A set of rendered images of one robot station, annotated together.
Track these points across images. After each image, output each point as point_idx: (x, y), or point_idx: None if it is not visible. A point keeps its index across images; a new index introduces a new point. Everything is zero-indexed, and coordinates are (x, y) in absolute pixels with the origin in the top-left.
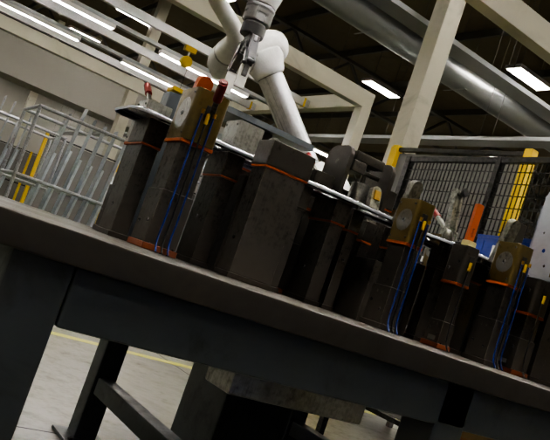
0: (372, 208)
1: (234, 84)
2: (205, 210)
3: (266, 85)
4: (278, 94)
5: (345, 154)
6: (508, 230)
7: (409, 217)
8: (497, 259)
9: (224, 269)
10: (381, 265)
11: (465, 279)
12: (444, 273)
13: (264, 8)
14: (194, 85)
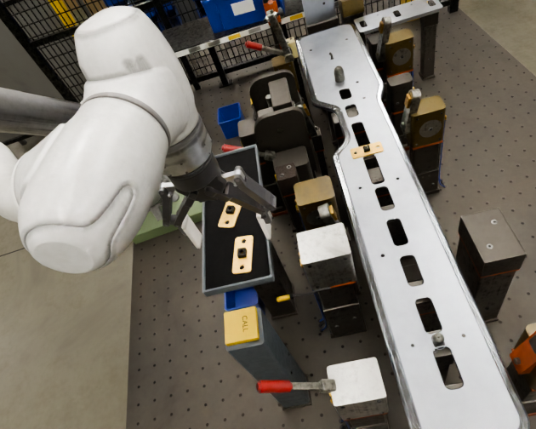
0: (402, 145)
1: (270, 237)
2: (437, 326)
3: None
4: (9, 111)
5: (292, 119)
6: (390, 31)
7: (436, 125)
8: (393, 59)
9: (486, 319)
10: (415, 163)
11: None
12: (395, 108)
13: (202, 129)
14: None
